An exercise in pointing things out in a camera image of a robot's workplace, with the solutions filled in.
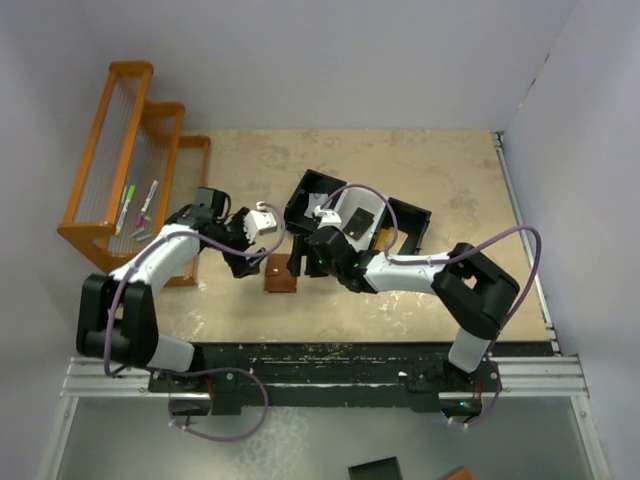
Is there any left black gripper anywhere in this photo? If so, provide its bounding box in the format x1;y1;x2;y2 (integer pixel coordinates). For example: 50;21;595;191
207;208;266;278

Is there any brown leather card holder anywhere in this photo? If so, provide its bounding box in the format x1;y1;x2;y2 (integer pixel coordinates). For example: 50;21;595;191
264;253;297;294

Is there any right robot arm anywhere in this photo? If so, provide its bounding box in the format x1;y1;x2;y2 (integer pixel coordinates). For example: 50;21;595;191
286;226;520;391

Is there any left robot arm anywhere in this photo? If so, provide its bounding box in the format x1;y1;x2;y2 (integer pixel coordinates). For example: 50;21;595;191
76;187;278;392

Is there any black card in tray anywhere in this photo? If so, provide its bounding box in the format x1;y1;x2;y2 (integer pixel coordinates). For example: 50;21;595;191
342;207;374;241

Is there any gold card in tray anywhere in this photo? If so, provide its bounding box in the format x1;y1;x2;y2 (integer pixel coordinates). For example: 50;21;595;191
374;227;395;251

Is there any silver item in tray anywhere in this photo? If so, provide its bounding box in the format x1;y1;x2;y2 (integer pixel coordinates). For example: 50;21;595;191
304;192;328;219

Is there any black and white organizer tray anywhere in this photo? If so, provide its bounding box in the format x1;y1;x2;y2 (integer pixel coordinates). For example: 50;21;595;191
284;169;431;255

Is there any grey marker pen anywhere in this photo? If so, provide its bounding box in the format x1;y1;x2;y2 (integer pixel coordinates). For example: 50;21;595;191
130;227;147;239

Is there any pink marker pen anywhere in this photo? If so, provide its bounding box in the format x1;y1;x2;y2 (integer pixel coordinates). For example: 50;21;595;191
135;179;159;227

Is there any green marker pen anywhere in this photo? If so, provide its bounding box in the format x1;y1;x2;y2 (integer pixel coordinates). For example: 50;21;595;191
115;185;136;236

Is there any orange wooden tiered rack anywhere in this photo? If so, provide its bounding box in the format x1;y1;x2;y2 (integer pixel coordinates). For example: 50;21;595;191
57;60;211;272

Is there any black box at bottom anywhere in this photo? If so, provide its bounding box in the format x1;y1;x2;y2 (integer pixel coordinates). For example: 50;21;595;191
348;456;403;480

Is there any orange object at bottom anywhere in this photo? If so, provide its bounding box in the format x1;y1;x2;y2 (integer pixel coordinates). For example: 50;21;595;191
439;467;475;480

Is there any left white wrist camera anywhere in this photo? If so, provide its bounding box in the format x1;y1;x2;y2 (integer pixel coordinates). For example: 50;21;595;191
243;202;278;240

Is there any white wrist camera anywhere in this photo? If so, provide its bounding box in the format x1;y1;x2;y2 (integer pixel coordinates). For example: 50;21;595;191
313;206;342;229
243;202;278;240

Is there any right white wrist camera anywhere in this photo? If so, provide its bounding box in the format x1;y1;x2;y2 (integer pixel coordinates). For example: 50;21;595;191
313;206;342;229

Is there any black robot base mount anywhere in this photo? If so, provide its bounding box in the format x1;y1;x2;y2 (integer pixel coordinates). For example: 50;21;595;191
149;342;501;415

